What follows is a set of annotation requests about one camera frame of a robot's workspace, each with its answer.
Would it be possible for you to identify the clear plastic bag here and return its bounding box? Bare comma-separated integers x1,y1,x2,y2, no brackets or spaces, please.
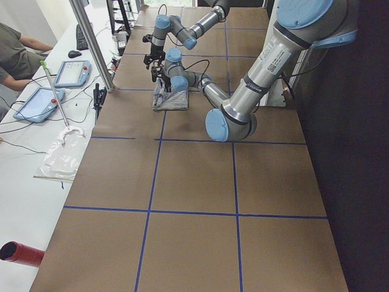
33,125,88,182

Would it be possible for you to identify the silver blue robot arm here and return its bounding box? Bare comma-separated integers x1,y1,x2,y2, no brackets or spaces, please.
142,0,230,68
142,1,360,142

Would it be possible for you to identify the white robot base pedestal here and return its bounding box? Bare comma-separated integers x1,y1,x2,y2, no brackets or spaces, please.
258,78,286,107

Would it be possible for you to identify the far blue teach pendant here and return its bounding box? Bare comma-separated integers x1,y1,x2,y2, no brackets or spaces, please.
54,60,91,88

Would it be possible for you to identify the black computer mouse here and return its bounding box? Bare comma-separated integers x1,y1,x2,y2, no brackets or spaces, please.
67,50,82,58

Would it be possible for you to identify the seated person in grey shirt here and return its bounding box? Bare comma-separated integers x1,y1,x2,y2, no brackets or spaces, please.
1,23,53,92

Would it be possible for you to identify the blue teach pendant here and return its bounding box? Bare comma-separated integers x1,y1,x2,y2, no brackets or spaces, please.
13,87,57,123
54,60,91,88

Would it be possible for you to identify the metal reacher grabber tool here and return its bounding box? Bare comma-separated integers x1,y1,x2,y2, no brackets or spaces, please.
40,61,86,147

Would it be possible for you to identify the black keyboard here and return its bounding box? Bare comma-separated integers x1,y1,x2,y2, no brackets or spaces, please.
75,24,89,50

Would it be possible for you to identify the red cylinder tube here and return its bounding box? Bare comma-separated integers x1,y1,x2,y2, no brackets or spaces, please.
1,242,45,268

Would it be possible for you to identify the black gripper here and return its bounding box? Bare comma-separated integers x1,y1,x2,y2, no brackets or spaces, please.
151,65,171,92
142,34,165,69

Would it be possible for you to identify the blue white striped polo shirt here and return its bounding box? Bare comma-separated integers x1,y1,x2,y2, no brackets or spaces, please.
152,78,189,111

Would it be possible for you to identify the near blue teach pendant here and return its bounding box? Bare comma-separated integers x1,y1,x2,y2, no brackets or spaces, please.
13,87,57,123

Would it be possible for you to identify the aluminium frame post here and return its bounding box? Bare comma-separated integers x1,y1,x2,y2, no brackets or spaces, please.
69,0,114,92

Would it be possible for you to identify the black handheld tool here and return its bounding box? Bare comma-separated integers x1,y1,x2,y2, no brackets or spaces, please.
93,83,107,123

